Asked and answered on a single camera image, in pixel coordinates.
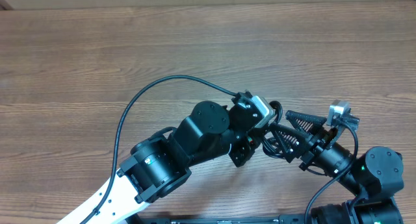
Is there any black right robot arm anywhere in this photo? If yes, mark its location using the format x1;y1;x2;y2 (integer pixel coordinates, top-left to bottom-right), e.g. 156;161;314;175
268;110;404;223

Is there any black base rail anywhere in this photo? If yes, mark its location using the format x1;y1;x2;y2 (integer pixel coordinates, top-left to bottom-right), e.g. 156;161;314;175
122;214;327;224

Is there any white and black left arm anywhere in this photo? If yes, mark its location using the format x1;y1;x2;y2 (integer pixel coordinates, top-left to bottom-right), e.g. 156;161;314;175
61;96;275;223

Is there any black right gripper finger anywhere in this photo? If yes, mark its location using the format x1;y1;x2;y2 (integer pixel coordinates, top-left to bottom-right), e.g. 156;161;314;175
285;110;327;133
269;123;311;162

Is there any black usb cable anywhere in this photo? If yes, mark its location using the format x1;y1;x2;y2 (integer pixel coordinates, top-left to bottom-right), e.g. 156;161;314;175
259;100;326;176

